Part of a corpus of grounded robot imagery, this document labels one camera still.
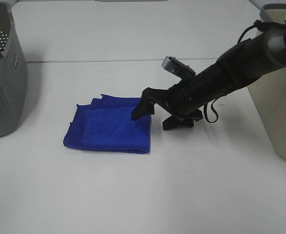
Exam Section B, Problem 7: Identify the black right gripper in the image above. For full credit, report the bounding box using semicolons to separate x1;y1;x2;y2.
132;63;233;130

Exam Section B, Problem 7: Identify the blue towel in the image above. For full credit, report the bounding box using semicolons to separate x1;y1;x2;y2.
63;95;152;154

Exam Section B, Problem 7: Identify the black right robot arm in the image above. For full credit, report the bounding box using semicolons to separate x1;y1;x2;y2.
162;20;286;131

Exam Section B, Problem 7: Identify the beige plastic basket grey rim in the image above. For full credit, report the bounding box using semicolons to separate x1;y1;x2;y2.
247;3;286;164

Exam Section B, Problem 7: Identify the grey perforated plastic basket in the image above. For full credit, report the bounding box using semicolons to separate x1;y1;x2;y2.
0;1;28;137

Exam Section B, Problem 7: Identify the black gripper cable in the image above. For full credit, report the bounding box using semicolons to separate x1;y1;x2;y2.
204;97;219;123

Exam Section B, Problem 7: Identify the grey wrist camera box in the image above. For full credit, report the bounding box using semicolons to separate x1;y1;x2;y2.
162;56;196;80

